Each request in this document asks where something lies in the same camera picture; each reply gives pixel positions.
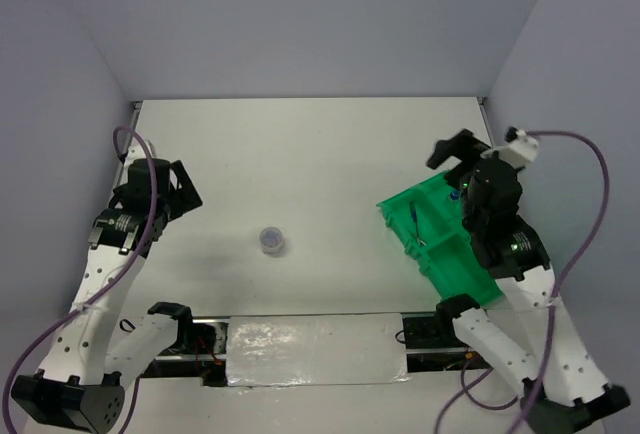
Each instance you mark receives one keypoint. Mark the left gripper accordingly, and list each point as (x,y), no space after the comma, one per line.
(185,197)

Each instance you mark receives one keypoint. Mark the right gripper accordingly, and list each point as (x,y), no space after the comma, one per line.
(461,145)

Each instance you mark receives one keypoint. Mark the white glue bottle blue cap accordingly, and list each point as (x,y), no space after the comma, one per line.
(454,196)

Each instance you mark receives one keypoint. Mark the blue ballpoint pen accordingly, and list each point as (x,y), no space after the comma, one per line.
(414,217)

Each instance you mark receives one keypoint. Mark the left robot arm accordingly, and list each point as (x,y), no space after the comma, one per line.
(81,383)

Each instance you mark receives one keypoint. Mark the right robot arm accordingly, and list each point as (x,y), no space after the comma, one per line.
(559,387)

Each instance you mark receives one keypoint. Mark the green plastic organizer tray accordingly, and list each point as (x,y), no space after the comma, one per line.
(447,259)

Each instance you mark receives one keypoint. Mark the clear jar of paper clips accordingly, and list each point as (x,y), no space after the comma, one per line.
(271,240)

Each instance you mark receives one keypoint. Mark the silver tape strip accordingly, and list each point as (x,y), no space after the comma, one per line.
(290,351)

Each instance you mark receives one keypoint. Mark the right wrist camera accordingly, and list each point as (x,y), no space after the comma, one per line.
(520,149)

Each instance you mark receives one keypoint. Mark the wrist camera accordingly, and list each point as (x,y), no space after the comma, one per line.
(135,150)
(520,149)

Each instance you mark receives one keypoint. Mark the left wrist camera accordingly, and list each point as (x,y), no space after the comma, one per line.
(135,150)

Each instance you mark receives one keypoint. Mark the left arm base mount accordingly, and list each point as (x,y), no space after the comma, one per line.
(204,360)

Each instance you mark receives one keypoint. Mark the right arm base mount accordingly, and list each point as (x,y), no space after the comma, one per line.
(427,347)

